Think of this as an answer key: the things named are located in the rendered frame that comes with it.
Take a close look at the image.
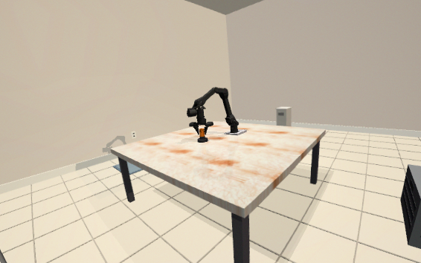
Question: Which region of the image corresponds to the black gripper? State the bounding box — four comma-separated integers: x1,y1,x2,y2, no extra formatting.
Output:
189,115,213,134

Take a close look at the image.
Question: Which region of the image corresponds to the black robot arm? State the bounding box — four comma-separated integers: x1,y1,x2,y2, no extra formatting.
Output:
187,87,239,133

